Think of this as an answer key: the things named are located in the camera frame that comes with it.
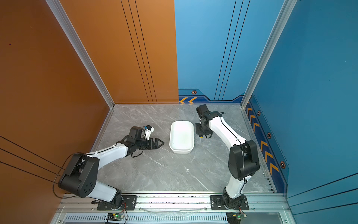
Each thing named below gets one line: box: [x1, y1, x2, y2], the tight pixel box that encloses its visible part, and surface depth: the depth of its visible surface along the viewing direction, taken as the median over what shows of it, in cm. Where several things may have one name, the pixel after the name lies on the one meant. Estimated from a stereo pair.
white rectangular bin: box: [169, 120, 195, 154], surface depth 101 cm
